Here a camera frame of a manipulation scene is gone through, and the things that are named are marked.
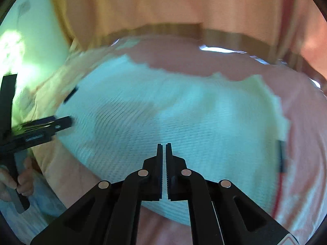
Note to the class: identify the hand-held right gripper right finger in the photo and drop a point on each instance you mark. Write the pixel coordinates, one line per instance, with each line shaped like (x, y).
(168, 163)

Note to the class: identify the pink patterned bed sheet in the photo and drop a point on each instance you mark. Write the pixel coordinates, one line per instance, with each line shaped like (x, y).
(301, 122)

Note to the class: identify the person's left hand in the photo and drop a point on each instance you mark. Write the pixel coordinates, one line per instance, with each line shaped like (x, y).
(25, 181)

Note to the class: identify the light blue cloth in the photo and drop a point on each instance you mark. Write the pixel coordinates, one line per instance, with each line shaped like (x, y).
(43, 204)

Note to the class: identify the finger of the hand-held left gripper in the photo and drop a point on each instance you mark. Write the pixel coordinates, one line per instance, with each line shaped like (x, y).
(60, 123)

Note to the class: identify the white navy red knit sweater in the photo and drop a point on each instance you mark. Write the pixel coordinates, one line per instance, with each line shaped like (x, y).
(178, 122)

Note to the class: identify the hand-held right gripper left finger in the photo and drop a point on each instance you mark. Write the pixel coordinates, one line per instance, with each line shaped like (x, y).
(159, 163)

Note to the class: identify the peach curtain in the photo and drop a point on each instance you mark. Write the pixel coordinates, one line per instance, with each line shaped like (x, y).
(166, 5)

